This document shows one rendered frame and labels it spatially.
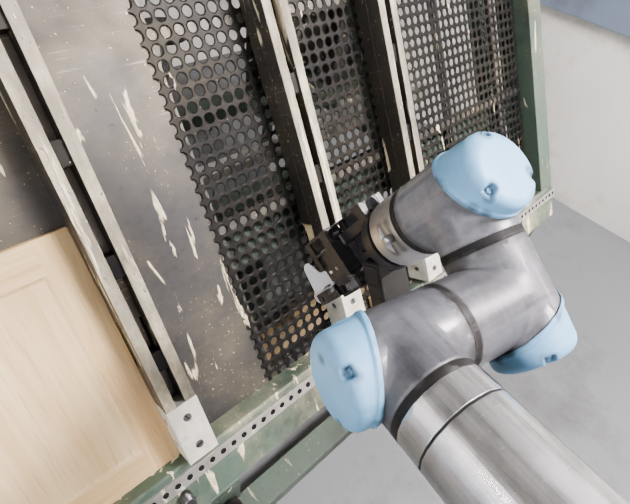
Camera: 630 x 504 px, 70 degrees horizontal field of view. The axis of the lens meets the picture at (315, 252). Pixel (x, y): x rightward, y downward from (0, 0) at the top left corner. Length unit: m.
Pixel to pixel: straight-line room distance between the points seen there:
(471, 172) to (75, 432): 0.76
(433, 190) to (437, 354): 0.15
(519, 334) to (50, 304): 0.68
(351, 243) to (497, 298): 0.22
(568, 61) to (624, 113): 0.45
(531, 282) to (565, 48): 3.00
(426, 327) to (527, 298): 0.10
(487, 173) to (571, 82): 3.00
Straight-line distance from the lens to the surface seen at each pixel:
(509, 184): 0.39
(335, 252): 0.52
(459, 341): 0.34
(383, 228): 0.45
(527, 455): 0.28
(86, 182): 0.75
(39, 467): 0.93
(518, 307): 0.38
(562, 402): 2.47
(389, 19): 1.16
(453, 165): 0.38
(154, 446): 0.97
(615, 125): 3.34
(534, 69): 1.75
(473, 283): 0.37
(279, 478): 1.73
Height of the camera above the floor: 1.83
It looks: 46 degrees down
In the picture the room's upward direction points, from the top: 10 degrees clockwise
